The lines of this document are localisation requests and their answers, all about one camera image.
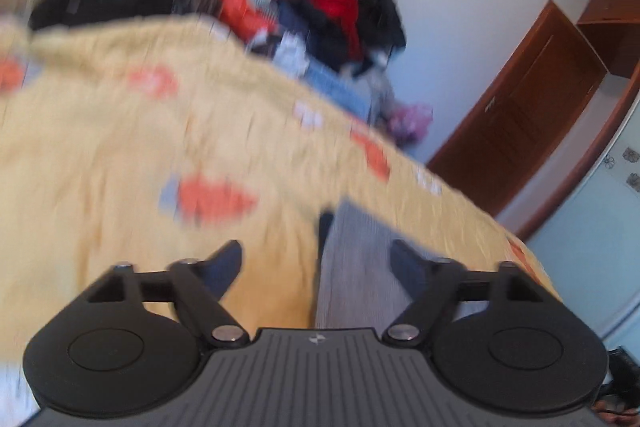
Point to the brown door frame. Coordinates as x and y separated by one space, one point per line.
585 157

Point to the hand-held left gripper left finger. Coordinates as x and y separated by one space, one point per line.
227 264

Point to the grey sweater with navy sleeves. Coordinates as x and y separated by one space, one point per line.
355 267

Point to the brown wooden door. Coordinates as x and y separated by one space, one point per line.
520 112

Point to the navy knitted garment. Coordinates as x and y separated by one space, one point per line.
300 22

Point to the brown wooden cabinet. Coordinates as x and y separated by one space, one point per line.
612 27

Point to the pink plastic bag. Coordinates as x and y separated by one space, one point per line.
410 122

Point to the light blue knitted garment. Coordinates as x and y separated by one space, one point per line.
335 89

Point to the black jacket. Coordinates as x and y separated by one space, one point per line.
380 7

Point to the flower wall stickers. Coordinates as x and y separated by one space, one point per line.
625 169

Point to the white crumpled bag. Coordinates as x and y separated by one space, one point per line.
291 54

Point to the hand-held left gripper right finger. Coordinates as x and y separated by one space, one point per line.
407 264

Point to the yellow printed bed sheet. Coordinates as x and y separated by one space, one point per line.
100 157

